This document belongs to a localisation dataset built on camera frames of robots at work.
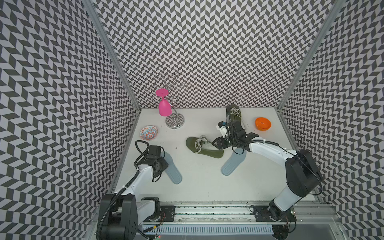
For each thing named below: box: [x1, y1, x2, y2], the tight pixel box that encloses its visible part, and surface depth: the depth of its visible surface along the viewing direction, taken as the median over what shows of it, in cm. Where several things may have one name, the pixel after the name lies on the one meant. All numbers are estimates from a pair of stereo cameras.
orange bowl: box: [255, 117, 272, 131], surface depth 107 cm
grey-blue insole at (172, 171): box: [160, 151, 183, 185], surface depth 88 cm
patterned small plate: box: [139, 125, 159, 141], surface depth 104 cm
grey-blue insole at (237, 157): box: [221, 147, 247, 176], surface depth 90 cm
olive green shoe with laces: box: [185, 135, 224, 159], surface depth 92 cm
